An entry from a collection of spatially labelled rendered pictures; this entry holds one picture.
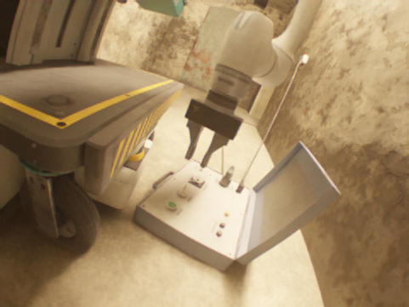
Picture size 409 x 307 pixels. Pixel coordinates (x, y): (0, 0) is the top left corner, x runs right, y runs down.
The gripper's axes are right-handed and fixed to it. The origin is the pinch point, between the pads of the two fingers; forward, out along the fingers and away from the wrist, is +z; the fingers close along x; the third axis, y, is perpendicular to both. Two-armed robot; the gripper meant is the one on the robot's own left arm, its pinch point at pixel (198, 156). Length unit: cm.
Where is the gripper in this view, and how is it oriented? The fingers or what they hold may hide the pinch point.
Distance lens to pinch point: 48.9
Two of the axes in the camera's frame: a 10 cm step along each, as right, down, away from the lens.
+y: -3.0, 2.8, -9.1
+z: -3.7, 8.5, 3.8
